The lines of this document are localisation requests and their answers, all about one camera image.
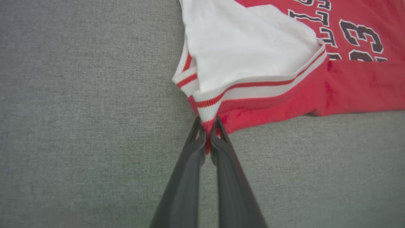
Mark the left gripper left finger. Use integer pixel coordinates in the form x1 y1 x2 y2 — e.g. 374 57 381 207
149 117 206 228

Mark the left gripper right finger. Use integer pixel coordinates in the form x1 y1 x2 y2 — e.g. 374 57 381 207
210 116 268 228

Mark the red and white basketball jersey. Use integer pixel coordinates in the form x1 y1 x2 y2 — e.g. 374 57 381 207
172 0 405 155

